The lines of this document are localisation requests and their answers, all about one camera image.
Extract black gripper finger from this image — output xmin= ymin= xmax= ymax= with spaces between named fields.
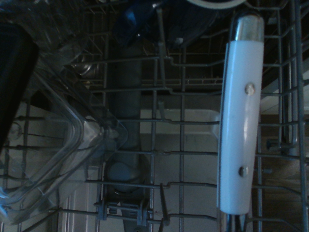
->
xmin=0 ymin=23 xmax=40 ymax=152

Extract white riveted knife handle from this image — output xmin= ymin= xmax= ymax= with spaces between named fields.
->
xmin=216 ymin=11 xmax=266 ymax=232

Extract shiny metal cup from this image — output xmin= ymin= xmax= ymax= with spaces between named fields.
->
xmin=69 ymin=55 xmax=101 ymax=78

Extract clear plastic food container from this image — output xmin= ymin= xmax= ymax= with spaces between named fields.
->
xmin=0 ymin=0 xmax=132 ymax=226

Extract dark mug with white rim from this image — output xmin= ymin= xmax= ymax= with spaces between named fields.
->
xmin=166 ymin=0 xmax=248 ymax=50

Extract grey wire dishwasher rack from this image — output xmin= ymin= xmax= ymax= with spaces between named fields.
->
xmin=0 ymin=0 xmax=309 ymax=232

